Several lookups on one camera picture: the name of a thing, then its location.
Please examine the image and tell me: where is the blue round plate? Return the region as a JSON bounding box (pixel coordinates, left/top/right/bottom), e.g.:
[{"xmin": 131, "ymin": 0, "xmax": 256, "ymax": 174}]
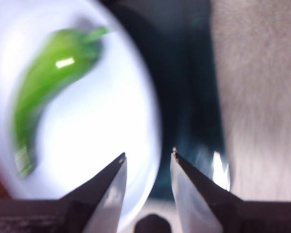
[{"xmin": 0, "ymin": 0, "xmax": 162, "ymax": 233}]

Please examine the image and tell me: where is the green pepper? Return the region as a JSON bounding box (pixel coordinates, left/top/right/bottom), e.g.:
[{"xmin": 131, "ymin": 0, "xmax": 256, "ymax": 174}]
[{"xmin": 11, "ymin": 26, "xmax": 116, "ymax": 179}]

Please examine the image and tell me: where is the black rectangular tray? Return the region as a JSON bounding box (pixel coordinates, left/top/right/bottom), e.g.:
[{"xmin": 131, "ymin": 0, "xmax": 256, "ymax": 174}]
[{"xmin": 104, "ymin": 0, "xmax": 232, "ymax": 202}]

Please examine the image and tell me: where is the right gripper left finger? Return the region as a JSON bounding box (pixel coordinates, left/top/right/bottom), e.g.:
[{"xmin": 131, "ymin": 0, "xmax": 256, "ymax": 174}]
[{"xmin": 60, "ymin": 152, "xmax": 128, "ymax": 233}]

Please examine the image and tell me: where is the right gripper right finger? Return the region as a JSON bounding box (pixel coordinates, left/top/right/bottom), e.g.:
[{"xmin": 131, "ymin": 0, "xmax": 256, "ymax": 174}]
[{"xmin": 170, "ymin": 146, "xmax": 243, "ymax": 233}]

